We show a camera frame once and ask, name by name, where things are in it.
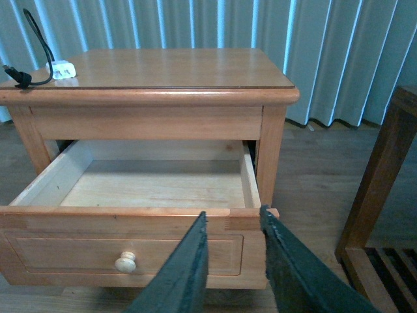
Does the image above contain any black charger cable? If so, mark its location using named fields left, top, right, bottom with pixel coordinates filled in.
left=2, top=8, right=55, bottom=89

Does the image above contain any dark wooden furniture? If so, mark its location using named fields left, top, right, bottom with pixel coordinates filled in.
left=335, top=85, right=416, bottom=312

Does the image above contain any white charger adapter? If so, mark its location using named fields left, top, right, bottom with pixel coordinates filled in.
left=45, top=60, right=76, bottom=80

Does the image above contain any wooden nightstand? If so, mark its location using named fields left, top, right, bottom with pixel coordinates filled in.
left=0, top=48, right=300, bottom=209

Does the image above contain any wooden drawer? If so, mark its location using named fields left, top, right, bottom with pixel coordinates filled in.
left=1, top=140, right=266, bottom=289

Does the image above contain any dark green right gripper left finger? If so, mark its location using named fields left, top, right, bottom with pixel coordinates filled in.
left=125, top=211, right=209, bottom=312

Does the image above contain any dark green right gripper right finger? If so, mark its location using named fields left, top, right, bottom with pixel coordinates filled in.
left=260, top=205, right=379, bottom=312

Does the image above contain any pale blue-grey curtain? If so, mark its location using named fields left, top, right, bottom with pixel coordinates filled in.
left=1, top=1, right=416, bottom=126

